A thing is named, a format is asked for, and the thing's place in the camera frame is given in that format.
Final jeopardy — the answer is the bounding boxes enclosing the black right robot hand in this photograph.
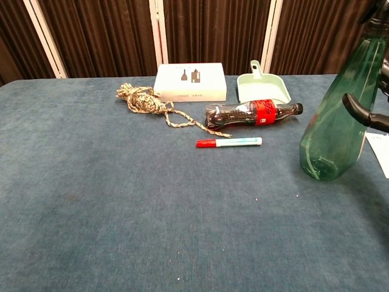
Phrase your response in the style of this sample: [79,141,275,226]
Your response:
[342,59,389,133]

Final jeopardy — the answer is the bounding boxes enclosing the green spray bottle black trigger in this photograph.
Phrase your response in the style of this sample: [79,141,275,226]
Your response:
[299,0,389,183]

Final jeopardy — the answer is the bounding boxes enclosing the cola bottle red label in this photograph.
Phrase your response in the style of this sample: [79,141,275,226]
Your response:
[204,99,304,127]

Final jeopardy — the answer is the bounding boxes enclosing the white paper sheet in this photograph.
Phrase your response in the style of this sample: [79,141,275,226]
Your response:
[365,131,389,179]

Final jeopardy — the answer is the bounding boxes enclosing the dark brown curtain panel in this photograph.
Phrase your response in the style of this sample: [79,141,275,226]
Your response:
[0,0,56,86]
[163,0,272,76]
[36,0,158,78]
[269,0,373,75]

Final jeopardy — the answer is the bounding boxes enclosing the mint green plastic dustpan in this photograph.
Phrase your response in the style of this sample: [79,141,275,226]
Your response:
[236,60,292,104]

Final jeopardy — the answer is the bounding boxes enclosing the white marker red cap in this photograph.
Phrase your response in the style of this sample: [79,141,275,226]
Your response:
[196,137,263,148]

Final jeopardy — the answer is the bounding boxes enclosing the white cardboard box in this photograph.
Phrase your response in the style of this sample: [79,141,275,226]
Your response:
[153,63,227,103]

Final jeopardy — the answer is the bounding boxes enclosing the blue table cloth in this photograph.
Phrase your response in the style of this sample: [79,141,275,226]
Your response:
[0,72,389,292]

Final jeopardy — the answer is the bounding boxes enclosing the white partition frame post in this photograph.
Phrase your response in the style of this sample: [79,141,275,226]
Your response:
[23,0,68,79]
[260,0,285,74]
[148,0,170,66]

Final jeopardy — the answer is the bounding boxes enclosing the beige braided rope bundle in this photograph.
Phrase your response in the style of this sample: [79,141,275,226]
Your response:
[115,83,233,138]

